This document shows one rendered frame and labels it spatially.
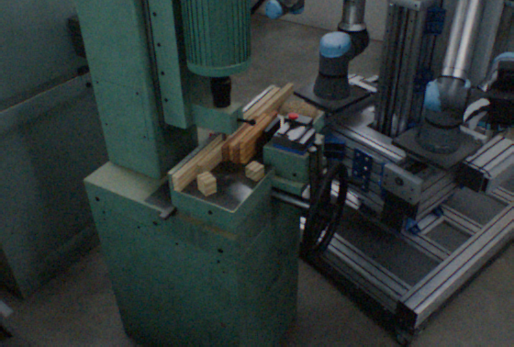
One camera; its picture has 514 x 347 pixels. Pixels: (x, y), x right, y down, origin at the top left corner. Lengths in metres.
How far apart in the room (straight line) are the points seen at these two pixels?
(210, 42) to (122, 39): 0.27
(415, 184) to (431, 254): 0.62
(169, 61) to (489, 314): 1.71
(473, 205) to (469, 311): 0.51
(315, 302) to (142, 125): 1.17
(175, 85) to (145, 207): 0.38
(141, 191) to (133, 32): 0.50
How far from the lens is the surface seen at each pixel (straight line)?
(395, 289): 2.06
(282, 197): 1.48
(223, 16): 1.24
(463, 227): 2.41
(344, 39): 1.95
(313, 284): 2.33
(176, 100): 1.43
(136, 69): 1.42
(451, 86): 1.41
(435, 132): 1.73
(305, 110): 1.68
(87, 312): 2.35
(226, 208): 1.32
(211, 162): 1.44
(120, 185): 1.62
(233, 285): 1.51
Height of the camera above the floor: 1.76
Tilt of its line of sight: 34 degrees down
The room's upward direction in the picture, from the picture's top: 1 degrees counter-clockwise
